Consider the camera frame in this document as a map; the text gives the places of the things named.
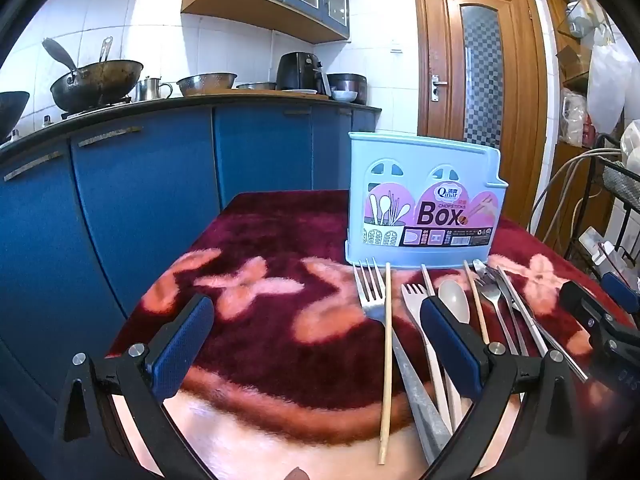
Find gas stove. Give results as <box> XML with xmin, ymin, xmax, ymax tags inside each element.
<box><xmin>40</xmin><ymin>100</ymin><xmax>133</xmax><ymax>128</ymax></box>

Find black wok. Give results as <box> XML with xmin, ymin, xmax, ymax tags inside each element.
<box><xmin>0</xmin><ymin>91</ymin><xmax>31</xmax><ymax>136</ymax></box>

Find blue wall cabinet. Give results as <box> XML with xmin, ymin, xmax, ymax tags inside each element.
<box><xmin>181</xmin><ymin>0</ymin><xmax>358</xmax><ymax>45</ymax></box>

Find blue kitchen base cabinets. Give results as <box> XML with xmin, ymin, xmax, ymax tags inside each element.
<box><xmin>0</xmin><ymin>95</ymin><xmax>383</xmax><ymax>461</ymax></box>

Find wooden shelf unit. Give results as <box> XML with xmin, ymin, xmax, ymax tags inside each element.
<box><xmin>542</xmin><ymin>0</ymin><xmax>626</xmax><ymax>241</ymax></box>

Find crumpled white bag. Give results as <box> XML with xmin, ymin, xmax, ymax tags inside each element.
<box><xmin>620</xmin><ymin>120</ymin><xmax>640</xmax><ymax>171</ymax></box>

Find large steel fork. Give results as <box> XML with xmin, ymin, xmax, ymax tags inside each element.
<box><xmin>353</xmin><ymin>258</ymin><xmax>453</xmax><ymax>465</ymax></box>

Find large white plastic bag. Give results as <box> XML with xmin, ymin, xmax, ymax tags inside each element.
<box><xmin>586</xmin><ymin>40</ymin><xmax>633</xmax><ymax>133</ymax></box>

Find beige plastic spoon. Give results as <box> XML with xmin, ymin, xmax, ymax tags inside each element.
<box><xmin>438</xmin><ymin>280</ymin><xmax>472</xmax><ymax>433</ymax></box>

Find light blue utensil box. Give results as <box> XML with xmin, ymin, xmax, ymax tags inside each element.
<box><xmin>345</xmin><ymin>131</ymin><xmax>510</xmax><ymax>268</ymax></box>

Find white lidded jar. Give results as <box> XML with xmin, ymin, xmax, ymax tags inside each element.
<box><xmin>565</xmin><ymin>2</ymin><xmax>593</xmax><ymax>36</ymax></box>

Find black wire rack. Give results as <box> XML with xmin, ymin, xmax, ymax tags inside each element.
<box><xmin>580</xmin><ymin>132</ymin><xmax>640</xmax><ymax>281</ymax></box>

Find small steel fork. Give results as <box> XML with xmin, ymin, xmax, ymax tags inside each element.
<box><xmin>474</xmin><ymin>276</ymin><xmax>526</xmax><ymax>357</ymax></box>

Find cardboard box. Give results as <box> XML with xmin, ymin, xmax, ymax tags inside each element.
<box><xmin>556</xmin><ymin>45</ymin><xmax>591</xmax><ymax>81</ymax></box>

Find clear plastic bag bundle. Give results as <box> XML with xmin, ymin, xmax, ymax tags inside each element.
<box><xmin>560</xmin><ymin>89</ymin><xmax>588</xmax><ymax>146</ymax></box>

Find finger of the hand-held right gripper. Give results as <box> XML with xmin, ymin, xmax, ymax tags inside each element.
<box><xmin>601</xmin><ymin>272</ymin><xmax>640</xmax><ymax>317</ymax></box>
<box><xmin>558</xmin><ymin>281</ymin><xmax>617</xmax><ymax>342</ymax></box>

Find red floral blanket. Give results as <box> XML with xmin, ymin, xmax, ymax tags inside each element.
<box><xmin>107</xmin><ymin>190</ymin><xmax>640</xmax><ymax>480</ymax></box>

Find steel colander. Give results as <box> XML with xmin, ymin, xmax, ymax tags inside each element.
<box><xmin>176</xmin><ymin>72</ymin><xmax>238</xmax><ymax>97</ymax></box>

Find dark rice cooker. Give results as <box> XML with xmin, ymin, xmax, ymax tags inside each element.
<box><xmin>327</xmin><ymin>73</ymin><xmax>368</xmax><ymax>105</ymax></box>

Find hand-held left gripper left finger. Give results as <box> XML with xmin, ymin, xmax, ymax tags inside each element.
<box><xmin>52</xmin><ymin>294</ymin><xmax>216</xmax><ymax>480</ymax></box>

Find grey cables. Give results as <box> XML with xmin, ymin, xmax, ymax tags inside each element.
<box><xmin>530</xmin><ymin>147</ymin><xmax>621</xmax><ymax>256</ymax></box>

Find dark steel wok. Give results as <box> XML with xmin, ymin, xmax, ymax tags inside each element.
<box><xmin>50</xmin><ymin>59</ymin><xmax>144</xmax><ymax>113</ymax></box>

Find wooden door with glass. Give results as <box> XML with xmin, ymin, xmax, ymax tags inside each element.
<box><xmin>411</xmin><ymin>0</ymin><xmax>548</xmax><ymax>226</ymax></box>

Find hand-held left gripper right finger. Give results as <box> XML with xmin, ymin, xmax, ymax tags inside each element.
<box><xmin>419</xmin><ymin>296</ymin><xmax>596</xmax><ymax>480</ymax></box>

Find white power strip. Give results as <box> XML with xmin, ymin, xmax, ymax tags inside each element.
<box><xmin>580</xmin><ymin>227</ymin><xmax>626</xmax><ymax>271</ymax></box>

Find steel pitcher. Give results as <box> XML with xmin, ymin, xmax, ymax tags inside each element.
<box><xmin>135</xmin><ymin>76</ymin><xmax>173</xmax><ymax>102</ymax></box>

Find black air fryer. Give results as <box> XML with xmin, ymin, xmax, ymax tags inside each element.
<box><xmin>276</xmin><ymin>51</ymin><xmax>332</xmax><ymax>95</ymax></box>

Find beige plastic fork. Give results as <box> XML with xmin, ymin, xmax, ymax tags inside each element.
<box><xmin>401</xmin><ymin>283</ymin><xmax>451</xmax><ymax>431</ymax></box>

